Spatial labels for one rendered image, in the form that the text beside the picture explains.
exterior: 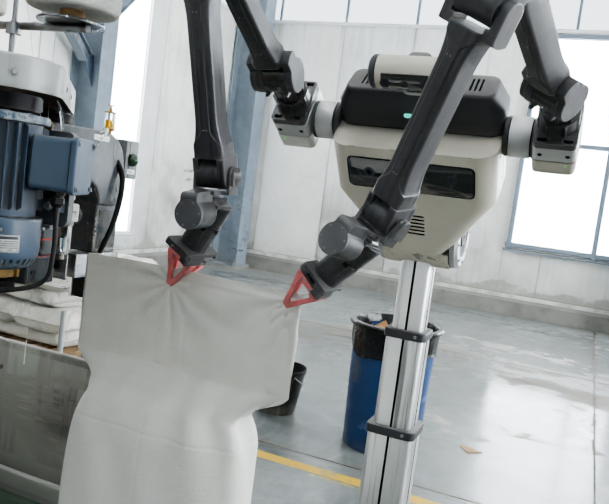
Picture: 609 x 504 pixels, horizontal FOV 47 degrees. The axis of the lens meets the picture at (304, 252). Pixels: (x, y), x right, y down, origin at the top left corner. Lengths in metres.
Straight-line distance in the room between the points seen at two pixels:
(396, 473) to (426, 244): 0.59
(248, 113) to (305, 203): 1.52
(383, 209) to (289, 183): 8.87
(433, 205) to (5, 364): 1.28
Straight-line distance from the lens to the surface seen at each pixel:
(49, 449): 2.12
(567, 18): 9.55
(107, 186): 1.65
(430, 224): 1.67
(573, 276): 9.20
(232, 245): 10.17
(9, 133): 1.18
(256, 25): 1.46
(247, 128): 10.14
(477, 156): 1.54
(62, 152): 1.16
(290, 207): 10.03
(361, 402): 3.56
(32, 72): 1.17
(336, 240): 1.15
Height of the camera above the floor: 1.27
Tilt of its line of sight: 5 degrees down
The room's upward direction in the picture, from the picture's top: 7 degrees clockwise
